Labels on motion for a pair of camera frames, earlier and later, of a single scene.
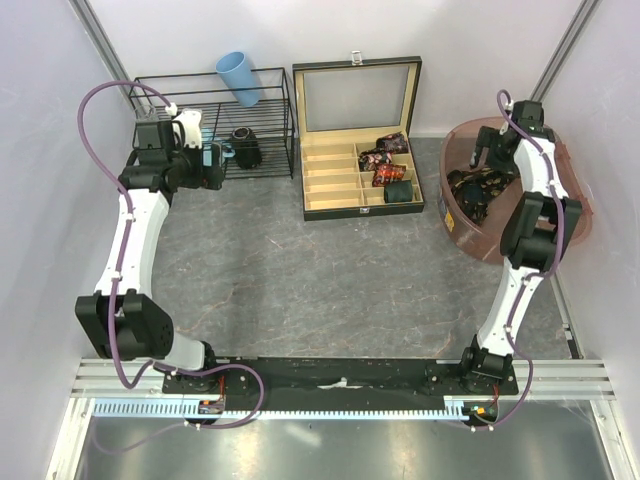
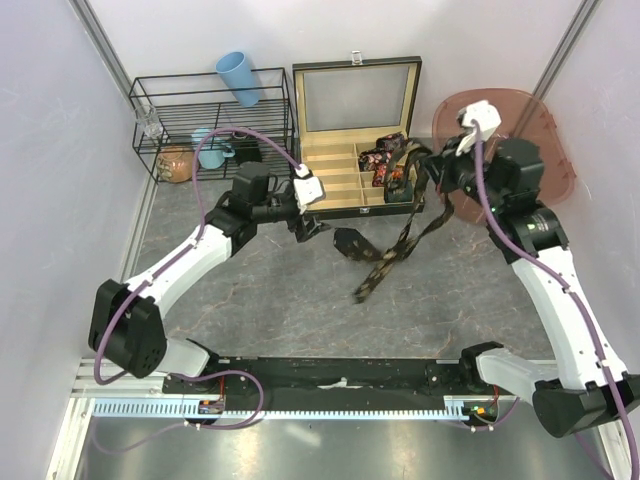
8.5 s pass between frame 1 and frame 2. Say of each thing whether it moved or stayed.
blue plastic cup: stayed
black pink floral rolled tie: stayed
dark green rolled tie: stayed
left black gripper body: moved
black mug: stayed
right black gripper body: moved
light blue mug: stayed
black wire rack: stayed
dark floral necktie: moved
